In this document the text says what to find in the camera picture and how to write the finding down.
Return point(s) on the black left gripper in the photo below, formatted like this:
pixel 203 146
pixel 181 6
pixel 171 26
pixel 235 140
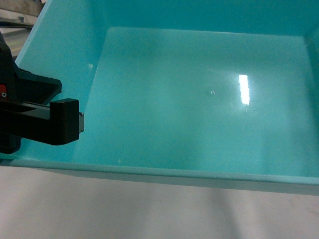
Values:
pixel 23 110

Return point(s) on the teal plastic bin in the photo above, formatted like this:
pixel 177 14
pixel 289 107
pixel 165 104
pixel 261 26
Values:
pixel 211 93

